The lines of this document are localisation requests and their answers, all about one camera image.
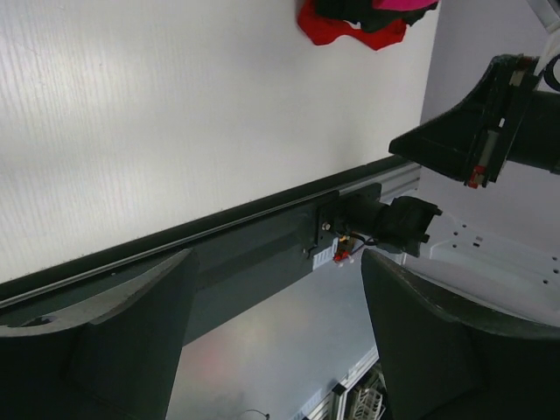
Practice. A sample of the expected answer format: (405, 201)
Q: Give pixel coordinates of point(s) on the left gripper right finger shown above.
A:
(444, 356)

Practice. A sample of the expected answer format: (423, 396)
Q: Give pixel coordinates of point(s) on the aluminium frame rail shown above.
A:
(402, 180)

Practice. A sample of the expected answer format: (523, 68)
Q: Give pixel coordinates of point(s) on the black t shirt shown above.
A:
(363, 14)

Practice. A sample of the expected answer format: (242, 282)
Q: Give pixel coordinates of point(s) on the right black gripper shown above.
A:
(511, 115)

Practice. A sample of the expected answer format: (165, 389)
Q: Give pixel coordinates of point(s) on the magenta t shirt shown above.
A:
(402, 5)

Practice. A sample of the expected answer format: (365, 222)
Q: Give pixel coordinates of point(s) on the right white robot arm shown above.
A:
(506, 275)

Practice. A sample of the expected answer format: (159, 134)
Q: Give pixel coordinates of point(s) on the red t shirt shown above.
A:
(323, 31)

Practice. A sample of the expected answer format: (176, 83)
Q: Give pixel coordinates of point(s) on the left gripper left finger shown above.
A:
(111, 356)

